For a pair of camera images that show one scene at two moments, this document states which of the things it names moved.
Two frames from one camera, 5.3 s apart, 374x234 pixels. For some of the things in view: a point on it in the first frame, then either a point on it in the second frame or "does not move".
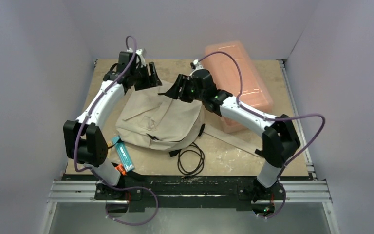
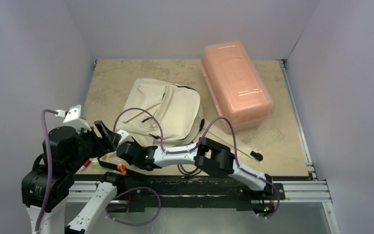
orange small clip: (121, 168) does not move
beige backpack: (153, 116) does not move
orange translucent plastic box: (225, 70) does not move
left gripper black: (152, 80) -> (107, 143)
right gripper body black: (180, 89) -> (122, 149)
